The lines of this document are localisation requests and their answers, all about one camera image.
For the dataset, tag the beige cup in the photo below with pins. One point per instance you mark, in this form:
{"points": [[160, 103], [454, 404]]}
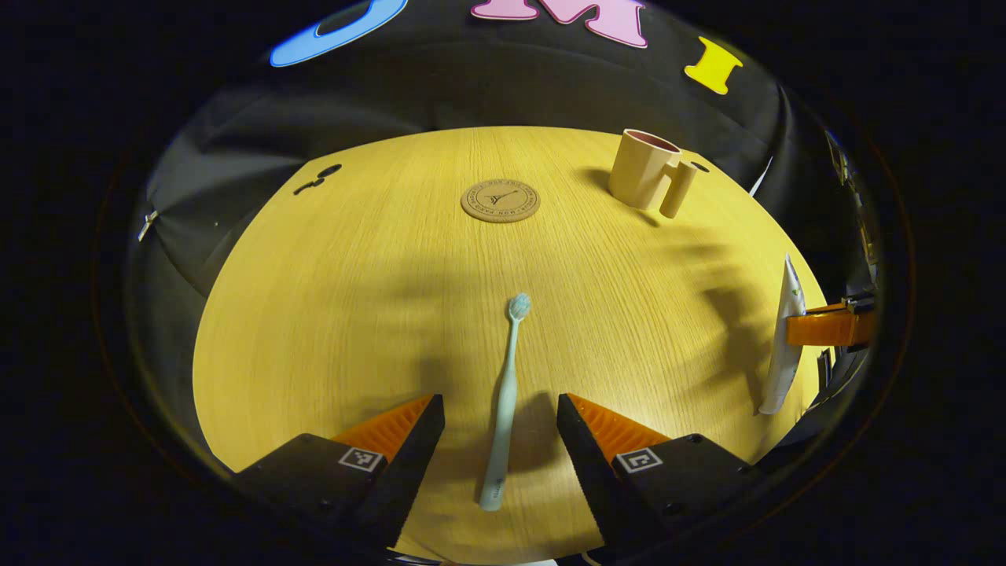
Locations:
{"points": [[637, 173]]}

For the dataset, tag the black backdrop cloth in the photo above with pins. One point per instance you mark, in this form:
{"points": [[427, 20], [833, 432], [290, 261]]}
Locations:
{"points": [[471, 86]]}

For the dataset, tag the pale green toothbrush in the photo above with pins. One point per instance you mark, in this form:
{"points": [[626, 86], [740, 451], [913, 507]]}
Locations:
{"points": [[507, 409]]}

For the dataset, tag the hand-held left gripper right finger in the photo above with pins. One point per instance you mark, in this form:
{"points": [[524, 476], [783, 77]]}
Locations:
{"points": [[593, 472]]}

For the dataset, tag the wooden desktop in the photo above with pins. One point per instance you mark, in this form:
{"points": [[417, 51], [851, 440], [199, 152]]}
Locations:
{"points": [[354, 314]]}

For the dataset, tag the round brown coaster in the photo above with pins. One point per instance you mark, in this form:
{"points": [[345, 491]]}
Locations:
{"points": [[501, 200]]}

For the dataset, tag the white clip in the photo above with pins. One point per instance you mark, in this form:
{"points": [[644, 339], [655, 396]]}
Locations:
{"points": [[147, 225]]}

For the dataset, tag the white toothpaste tube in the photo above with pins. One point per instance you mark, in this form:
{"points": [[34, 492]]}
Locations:
{"points": [[778, 377]]}

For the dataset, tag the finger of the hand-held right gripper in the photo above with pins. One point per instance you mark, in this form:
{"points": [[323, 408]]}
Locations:
{"points": [[825, 328]]}

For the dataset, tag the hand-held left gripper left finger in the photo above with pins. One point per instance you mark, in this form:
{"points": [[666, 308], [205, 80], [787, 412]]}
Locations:
{"points": [[409, 472]]}

